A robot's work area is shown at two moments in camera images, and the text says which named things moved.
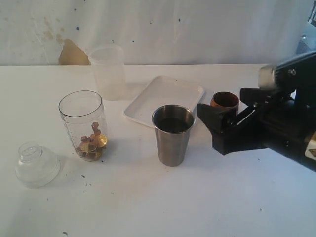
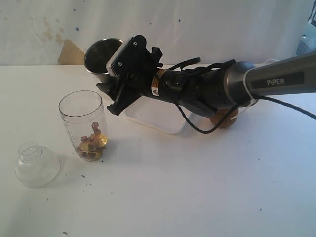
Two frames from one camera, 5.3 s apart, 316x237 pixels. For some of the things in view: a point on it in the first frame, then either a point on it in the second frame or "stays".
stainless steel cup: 173,123 -> 98,55
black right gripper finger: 214,117 -> 111,89
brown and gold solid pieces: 91,148 stays
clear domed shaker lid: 37,167 stays
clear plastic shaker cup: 84,116 stays
